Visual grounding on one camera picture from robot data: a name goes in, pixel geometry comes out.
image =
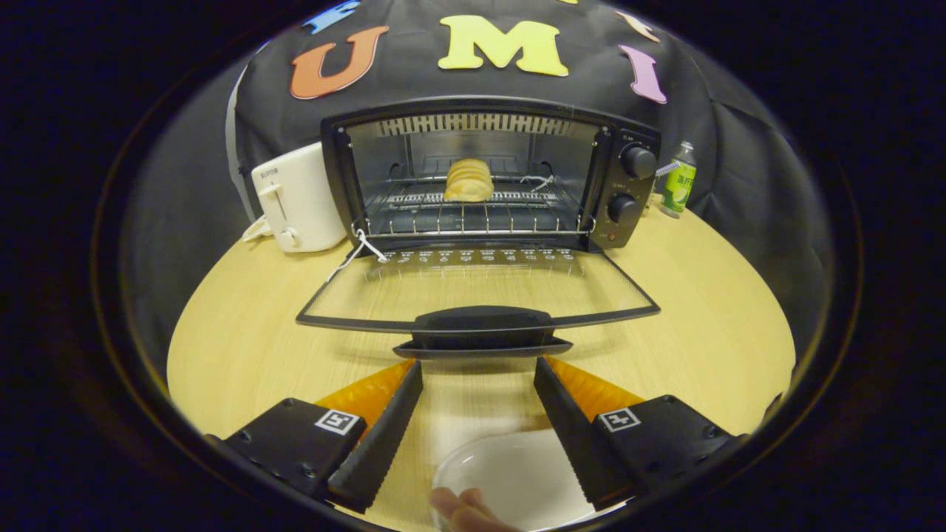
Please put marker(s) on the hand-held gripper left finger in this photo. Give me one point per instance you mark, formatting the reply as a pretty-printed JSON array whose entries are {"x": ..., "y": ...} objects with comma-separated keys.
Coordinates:
[{"x": 380, "y": 440}]

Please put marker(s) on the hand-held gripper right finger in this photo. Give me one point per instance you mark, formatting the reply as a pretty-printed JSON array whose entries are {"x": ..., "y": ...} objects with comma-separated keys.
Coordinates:
[{"x": 573, "y": 432}]

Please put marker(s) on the white square plate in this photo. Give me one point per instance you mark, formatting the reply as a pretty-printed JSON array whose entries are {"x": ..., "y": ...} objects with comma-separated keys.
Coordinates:
[{"x": 517, "y": 473}]

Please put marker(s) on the black toaster oven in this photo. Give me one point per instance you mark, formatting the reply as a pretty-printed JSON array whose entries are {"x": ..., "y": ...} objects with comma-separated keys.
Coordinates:
[{"x": 613, "y": 185}]

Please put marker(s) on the golden bread roll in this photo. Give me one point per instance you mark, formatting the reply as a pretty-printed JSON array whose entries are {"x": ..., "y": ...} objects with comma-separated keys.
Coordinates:
[{"x": 469, "y": 181}]

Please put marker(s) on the white pop-up toaster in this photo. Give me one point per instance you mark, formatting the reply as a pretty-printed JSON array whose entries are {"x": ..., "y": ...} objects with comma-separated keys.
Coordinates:
[{"x": 303, "y": 192}]

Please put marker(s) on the black table edge clamp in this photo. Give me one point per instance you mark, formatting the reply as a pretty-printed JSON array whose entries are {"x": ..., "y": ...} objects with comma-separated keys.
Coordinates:
[{"x": 773, "y": 406}]

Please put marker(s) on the green label drink bottle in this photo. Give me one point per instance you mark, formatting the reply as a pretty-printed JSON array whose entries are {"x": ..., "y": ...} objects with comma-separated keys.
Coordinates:
[{"x": 678, "y": 188}]

